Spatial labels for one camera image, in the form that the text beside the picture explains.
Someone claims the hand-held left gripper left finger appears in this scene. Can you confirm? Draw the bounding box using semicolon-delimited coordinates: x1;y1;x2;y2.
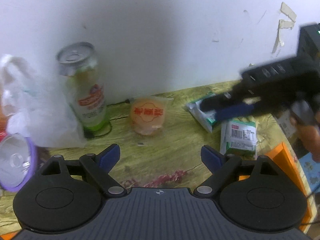
37;144;127;198

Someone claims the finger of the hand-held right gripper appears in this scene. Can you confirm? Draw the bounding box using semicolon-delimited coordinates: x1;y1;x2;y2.
200;93;250;112
215;104;254;122

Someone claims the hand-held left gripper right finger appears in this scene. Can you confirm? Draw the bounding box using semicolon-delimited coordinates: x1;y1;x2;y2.
193;145;283;198

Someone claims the green white biscuit packet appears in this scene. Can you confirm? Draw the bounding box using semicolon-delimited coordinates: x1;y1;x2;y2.
220;120;258;158
185;92;225;133

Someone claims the orange label mooncake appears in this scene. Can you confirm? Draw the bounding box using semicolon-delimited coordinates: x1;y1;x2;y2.
129;96;174;135

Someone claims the orange box tray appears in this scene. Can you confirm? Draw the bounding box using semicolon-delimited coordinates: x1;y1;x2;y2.
262;142;313;232

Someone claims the person's right hand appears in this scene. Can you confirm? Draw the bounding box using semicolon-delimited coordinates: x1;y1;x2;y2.
290;115;320;163

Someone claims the peeling tape strip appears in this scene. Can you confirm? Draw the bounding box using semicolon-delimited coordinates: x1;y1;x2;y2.
272;29;285;54
280;2;297;22
278;19;295;30

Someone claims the green white beer can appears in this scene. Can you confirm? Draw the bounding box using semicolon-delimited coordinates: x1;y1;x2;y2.
56;42;108;133

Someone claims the clear plastic bag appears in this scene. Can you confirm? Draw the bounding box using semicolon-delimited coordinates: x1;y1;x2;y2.
0;54;87;148

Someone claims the purple lid snack can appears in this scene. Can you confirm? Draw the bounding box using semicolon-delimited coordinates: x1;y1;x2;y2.
0;132;38;193

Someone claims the black cable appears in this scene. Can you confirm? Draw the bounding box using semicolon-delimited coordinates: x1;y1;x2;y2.
85;99;133;138

